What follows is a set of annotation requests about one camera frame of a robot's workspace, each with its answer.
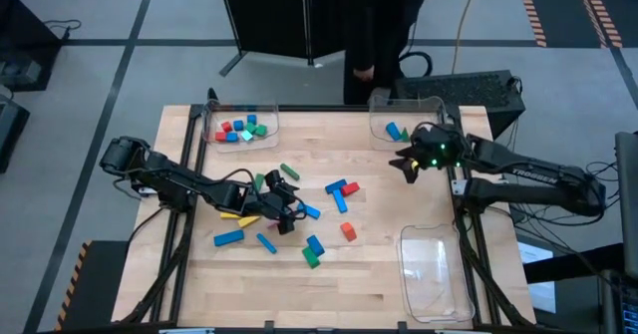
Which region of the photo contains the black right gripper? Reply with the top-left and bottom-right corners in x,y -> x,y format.
389,123 -> 473,184

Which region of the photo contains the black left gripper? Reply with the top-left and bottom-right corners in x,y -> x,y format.
241,169 -> 300,235

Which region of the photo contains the light blue long block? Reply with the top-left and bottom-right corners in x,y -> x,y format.
332,188 -> 350,213

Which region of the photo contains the clear plastic bin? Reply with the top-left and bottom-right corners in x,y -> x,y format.
396,223 -> 477,324
200,99 -> 281,154
368,95 -> 448,153

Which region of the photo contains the black perforated computer case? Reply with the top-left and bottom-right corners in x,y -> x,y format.
388,69 -> 527,141

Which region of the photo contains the person's hand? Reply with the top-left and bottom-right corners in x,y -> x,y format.
352,65 -> 376,83

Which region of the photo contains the person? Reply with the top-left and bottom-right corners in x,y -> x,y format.
342,0 -> 436,107

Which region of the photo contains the white lit screen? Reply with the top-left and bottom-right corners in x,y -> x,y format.
516,241 -> 558,315

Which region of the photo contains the black room divider panel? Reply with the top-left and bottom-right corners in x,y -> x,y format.
216,0 -> 350,79

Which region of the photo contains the black mat orange striped edge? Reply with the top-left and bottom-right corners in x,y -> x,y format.
571,0 -> 638,50
55,238 -> 132,333
514,0 -> 607,50

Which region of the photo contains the grey monitor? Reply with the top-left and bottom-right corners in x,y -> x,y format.
614,131 -> 638,280

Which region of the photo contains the grey box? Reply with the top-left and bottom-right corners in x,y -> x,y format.
0,58 -> 44,89

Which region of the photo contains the black desk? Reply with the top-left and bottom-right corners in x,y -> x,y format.
0,0 -> 65,94

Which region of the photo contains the black coiled cable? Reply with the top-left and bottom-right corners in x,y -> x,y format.
398,49 -> 435,84

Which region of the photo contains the black metal rig frame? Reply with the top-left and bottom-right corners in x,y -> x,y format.
113,87 -> 537,328

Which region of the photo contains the yellow cable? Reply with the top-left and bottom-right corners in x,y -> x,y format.
451,0 -> 482,75

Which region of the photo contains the black cable bundle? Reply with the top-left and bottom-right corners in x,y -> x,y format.
497,119 -> 623,240

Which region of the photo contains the black floor cable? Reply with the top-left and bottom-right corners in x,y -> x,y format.
43,18 -> 84,42

